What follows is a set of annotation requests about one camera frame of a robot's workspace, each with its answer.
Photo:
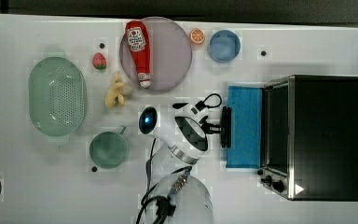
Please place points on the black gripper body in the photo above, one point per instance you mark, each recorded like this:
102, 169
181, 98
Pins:
209, 128

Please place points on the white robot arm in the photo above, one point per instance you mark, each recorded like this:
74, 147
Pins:
174, 195

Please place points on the black and silver toaster oven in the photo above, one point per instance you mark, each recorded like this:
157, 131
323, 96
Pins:
309, 139

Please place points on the grey round plate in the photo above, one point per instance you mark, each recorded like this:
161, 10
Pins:
170, 53

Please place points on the blue bowl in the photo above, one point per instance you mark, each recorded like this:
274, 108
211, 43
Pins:
224, 46

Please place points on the orange slice toy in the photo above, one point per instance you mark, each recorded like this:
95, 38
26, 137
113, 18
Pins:
196, 36

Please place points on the yellow banana peel toy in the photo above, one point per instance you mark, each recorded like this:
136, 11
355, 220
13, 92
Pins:
117, 92

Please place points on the green mug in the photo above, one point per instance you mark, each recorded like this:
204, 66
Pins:
109, 149

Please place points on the red ketchup bottle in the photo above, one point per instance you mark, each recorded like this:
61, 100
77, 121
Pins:
139, 46

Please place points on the strawberry toy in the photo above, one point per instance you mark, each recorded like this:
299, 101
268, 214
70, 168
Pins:
99, 62

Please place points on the green perforated colander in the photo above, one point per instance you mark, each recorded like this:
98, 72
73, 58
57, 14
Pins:
57, 97

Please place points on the white wrist camera with cable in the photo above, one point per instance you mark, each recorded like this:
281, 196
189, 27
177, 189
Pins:
197, 110

